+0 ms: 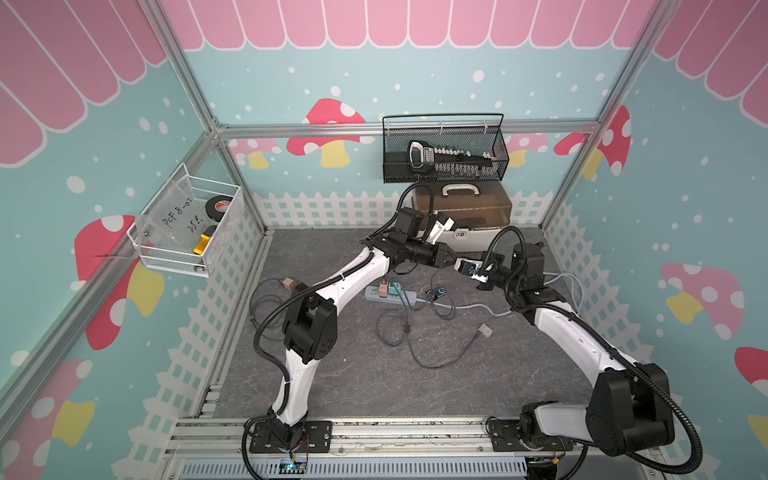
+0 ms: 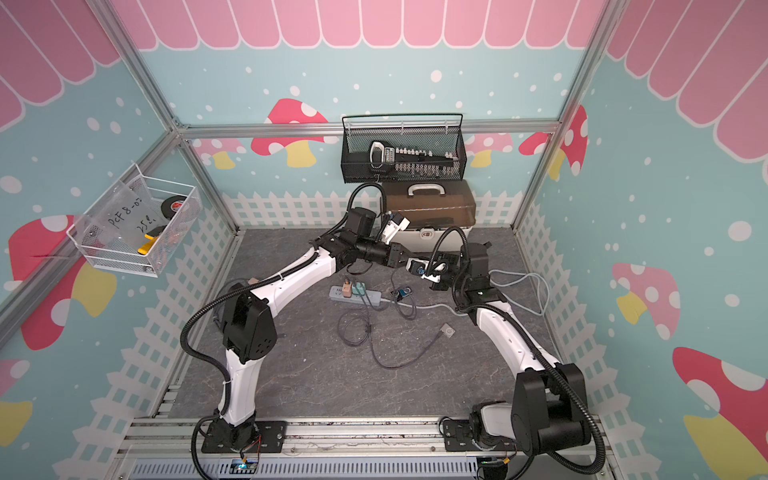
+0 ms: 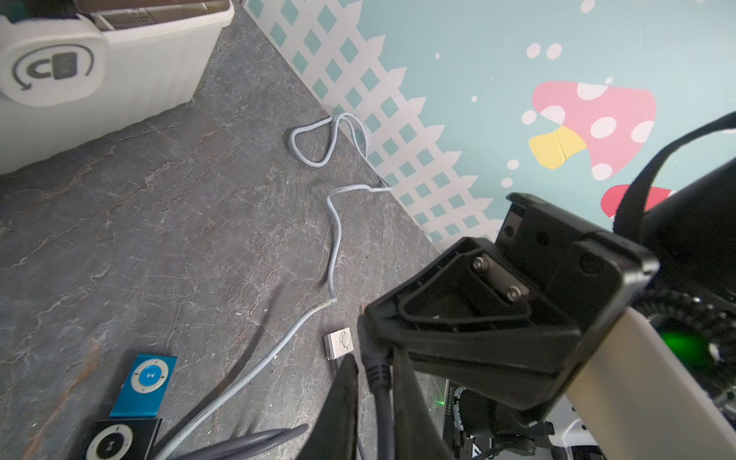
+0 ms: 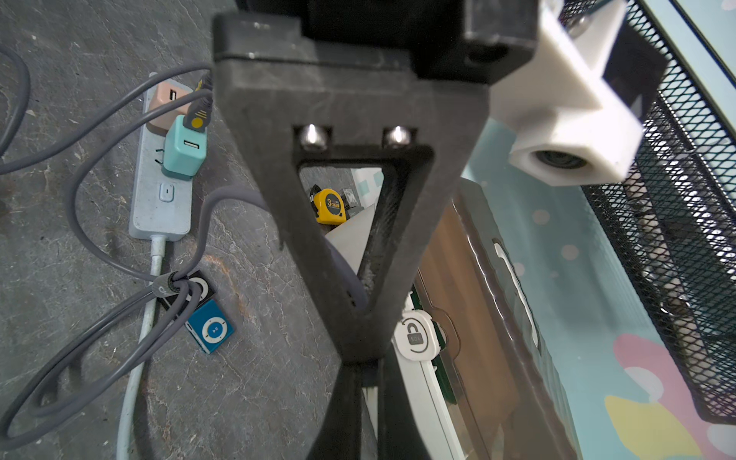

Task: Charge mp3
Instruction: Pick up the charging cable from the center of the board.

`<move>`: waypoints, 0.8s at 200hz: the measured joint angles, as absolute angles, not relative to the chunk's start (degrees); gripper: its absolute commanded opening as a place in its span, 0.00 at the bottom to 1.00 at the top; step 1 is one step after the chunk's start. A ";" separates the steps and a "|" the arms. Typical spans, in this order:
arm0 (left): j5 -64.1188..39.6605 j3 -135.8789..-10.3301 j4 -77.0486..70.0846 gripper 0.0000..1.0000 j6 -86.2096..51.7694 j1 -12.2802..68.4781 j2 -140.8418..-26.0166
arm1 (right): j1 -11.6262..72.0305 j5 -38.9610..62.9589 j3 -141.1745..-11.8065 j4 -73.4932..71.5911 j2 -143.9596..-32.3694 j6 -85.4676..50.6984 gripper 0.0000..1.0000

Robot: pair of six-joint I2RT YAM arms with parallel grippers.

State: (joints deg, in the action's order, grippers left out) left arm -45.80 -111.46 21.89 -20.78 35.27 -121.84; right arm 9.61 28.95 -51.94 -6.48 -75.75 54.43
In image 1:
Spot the white power strip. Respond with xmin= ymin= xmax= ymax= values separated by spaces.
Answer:
xmin=364 ymin=286 xmax=418 ymax=305

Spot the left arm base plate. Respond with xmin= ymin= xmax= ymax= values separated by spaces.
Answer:
xmin=247 ymin=420 xmax=333 ymax=454

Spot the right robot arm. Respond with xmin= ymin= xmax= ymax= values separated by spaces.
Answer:
xmin=473 ymin=226 xmax=704 ymax=475

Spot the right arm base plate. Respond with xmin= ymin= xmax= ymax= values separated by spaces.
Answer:
xmin=484 ymin=416 xmax=574 ymax=455

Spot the socket bit set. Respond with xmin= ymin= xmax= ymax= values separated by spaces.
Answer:
xmin=406 ymin=141 xmax=499 ymax=179

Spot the silver mp3 player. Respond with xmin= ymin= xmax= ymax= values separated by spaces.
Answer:
xmin=478 ymin=324 xmax=493 ymax=338

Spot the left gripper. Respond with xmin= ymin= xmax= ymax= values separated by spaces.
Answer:
xmin=405 ymin=238 xmax=462 ymax=269

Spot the teal USB charger adapter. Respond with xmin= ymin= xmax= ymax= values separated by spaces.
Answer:
xmin=389 ymin=281 xmax=402 ymax=297

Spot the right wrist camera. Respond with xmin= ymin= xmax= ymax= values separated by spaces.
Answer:
xmin=454 ymin=258 xmax=488 ymax=283

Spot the clear plastic wall bin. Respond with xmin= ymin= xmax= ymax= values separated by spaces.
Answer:
xmin=127 ymin=165 xmax=244 ymax=277

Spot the black electrical tape roll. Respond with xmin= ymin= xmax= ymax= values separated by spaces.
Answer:
xmin=205 ymin=195 xmax=233 ymax=223

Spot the grey USB cable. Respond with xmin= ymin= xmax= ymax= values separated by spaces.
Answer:
xmin=375 ymin=293 xmax=485 ymax=371
xmin=395 ymin=269 xmax=475 ymax=322
xmin=248 ymin=277 xmax=301 ymax=343

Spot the yellow tool in bin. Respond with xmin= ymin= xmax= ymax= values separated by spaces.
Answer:
xmin=193 ymin=234 xmax=211 ymax=256

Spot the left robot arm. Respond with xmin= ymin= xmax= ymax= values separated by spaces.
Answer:
xmin=243 ymin=201 xmax=456 ymax=450

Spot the white toolbox brown lid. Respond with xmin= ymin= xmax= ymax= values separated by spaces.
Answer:
xmin=429 ymin=181 xmax=512 ymax=253

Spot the black wire mesh basket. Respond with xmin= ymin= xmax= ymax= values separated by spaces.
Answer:
xmin=381 ymin=113 xmax=509 ymax=183

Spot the white power strip cord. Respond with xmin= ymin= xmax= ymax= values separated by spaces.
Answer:
xmin=417 ymin=271 xmax=587 ymax=319

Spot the brown grey plug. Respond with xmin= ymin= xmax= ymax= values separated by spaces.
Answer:
xmin=282 ymin=277 xmax=299 ymax=290

